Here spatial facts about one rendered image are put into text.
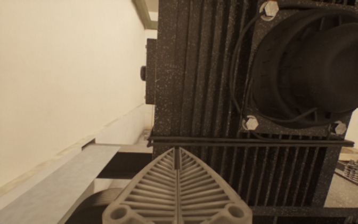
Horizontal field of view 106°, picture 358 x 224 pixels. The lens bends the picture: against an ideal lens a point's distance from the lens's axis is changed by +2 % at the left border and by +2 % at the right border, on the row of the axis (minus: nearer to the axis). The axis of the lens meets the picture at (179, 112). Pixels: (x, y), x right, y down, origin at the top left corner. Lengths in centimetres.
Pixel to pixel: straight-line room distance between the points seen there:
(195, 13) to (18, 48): 86
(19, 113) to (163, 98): 81
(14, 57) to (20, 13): 21
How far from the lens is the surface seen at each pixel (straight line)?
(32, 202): 95
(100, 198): 92
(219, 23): 37
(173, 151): 17
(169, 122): 32
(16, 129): 101
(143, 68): 65
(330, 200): 67
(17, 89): 100
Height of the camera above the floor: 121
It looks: 10 degrees down
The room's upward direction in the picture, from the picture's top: 4 degrees clockwise
